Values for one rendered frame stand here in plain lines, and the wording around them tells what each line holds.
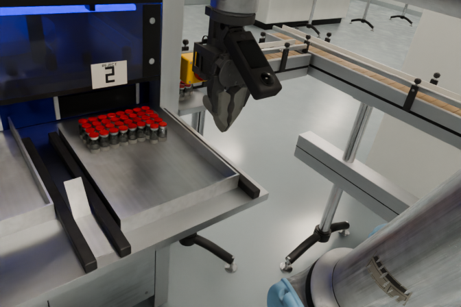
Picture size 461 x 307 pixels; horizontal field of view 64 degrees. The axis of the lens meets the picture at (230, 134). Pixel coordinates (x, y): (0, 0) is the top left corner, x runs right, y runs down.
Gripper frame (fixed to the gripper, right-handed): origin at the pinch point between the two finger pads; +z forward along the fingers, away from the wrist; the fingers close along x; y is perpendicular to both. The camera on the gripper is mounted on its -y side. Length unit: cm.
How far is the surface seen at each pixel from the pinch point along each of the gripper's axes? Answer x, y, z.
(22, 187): 31.0, 21.0, 16.5
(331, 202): -86, 20, 72
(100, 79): 9.4, 35.7, 3.5
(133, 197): 14.4, 8.1, 16.5
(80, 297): 20, 36, 77
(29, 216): 32.0, 9.8, 14.2
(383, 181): -89, 4, 50
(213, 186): 0.7, 0.6, 13.9
